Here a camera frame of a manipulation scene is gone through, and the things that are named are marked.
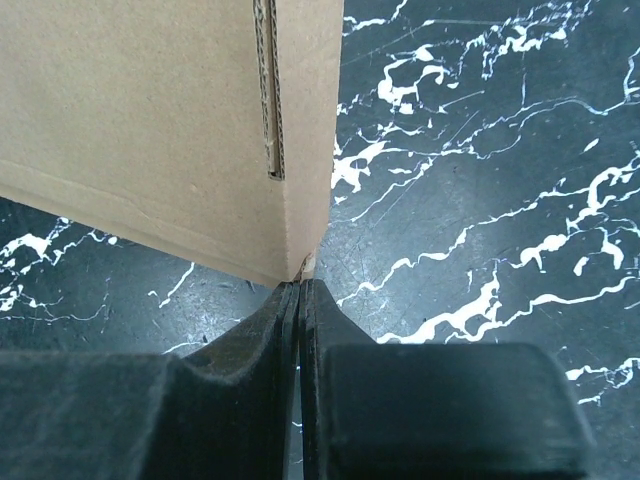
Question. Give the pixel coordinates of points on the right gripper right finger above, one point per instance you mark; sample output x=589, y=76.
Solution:
x=431, y=411

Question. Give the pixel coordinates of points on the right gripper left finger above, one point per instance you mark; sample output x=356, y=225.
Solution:
x=222, y=412

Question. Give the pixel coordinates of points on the brown cardboard box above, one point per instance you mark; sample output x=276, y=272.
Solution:
x=204, y=129

